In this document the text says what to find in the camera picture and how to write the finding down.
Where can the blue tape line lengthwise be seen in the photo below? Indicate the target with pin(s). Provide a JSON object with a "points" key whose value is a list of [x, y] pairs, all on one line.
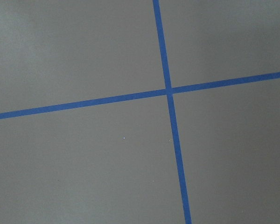
{"points": [[172, 114]]}

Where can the brown paper table cover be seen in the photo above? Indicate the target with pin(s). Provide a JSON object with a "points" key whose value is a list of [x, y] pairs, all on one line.
{"points": [[115, 163]]}

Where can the blue tape line crosswise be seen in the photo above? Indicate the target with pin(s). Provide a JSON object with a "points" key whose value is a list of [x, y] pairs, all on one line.
{"points": [[140, 95]]}

